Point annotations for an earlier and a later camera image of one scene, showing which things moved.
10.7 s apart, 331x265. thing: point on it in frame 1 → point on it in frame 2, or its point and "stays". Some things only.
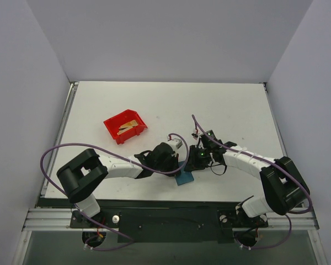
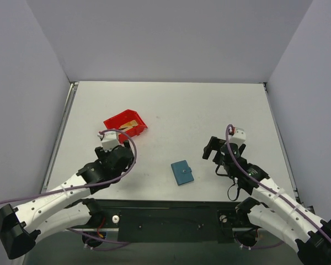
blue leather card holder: [184, 177] stays
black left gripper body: [171, 164] → [126, 146]
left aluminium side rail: [72, 90] stays
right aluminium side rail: [276, 120] stays
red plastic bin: [115, 122] stays
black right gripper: [191, 159] → [214, 149]
